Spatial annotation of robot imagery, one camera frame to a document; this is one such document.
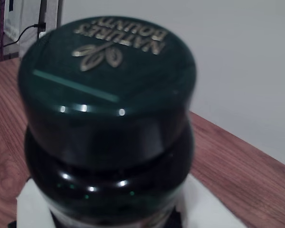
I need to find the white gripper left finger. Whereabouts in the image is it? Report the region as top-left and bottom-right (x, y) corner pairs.
(8, 179), (56, 228)

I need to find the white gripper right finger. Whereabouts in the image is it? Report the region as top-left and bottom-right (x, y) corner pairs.
(177, 174), (248, 228)

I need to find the green pill bottle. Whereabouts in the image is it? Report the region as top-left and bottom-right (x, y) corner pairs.
(16, 17), (198, 228)

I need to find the white background panel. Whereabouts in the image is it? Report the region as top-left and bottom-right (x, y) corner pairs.
(3, 0), (63, 59)

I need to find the thin black background cable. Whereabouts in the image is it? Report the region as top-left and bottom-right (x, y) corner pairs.
(0, 23), (46, 58)

